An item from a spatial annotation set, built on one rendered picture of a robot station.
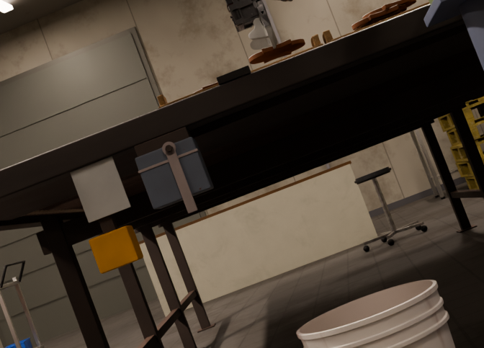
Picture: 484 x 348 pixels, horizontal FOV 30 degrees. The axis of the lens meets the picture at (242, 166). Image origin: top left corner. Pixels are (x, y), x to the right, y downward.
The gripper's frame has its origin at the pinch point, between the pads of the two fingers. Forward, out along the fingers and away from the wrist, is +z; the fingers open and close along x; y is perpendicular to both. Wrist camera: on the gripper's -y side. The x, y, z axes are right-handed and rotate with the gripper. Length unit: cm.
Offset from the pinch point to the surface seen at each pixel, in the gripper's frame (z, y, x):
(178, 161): 19.6, 30.4, 22.3
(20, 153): -202, 296, -944
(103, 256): 33, 53, 21
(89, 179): 16, 50, 19
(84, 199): 19, 53, 19
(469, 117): -8, -179, -594
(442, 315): 69, -8, 36
